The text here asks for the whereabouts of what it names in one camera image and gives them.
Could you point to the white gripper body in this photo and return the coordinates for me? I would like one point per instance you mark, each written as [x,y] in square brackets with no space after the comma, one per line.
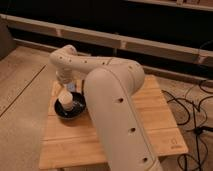
[64,76]

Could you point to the white ceramic cup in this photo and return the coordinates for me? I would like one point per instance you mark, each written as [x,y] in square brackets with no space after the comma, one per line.
[66,100]

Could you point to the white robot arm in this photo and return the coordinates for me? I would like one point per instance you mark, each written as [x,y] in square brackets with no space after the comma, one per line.
[108,88]

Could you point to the black ceramic bowl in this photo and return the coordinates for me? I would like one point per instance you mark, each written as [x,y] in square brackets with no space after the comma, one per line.
[78,107]

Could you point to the blue grey sponge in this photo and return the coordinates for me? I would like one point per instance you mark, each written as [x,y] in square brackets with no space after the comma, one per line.
[71,87]

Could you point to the white shelf rail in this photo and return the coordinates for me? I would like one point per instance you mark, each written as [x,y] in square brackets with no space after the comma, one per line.
[137,45]

